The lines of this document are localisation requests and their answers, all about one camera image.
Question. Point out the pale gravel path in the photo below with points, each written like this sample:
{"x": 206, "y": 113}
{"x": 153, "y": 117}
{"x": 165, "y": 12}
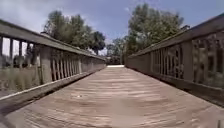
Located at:
{"x": 115, "y": 66}

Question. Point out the wooden plank bridge deck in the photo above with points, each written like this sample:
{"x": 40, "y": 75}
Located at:
{"x": 116, "y": 100}

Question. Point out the cluster of green trees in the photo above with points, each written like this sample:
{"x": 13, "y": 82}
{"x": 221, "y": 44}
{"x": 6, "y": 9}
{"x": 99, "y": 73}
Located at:
{"x": 75, "y": 31}

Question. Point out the large green tree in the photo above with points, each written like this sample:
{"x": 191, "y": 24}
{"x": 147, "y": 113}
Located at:
{"x": 150, "y": 26}

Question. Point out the wooden bridge railing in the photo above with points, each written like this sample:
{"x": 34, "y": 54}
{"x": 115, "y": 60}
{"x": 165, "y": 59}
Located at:
{"x": 186, "y": 60}
{"x": 50, "y": 66}

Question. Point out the robot's own part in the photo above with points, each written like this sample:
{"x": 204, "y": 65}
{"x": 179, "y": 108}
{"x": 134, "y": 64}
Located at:
{"x": 219, "y": 124}

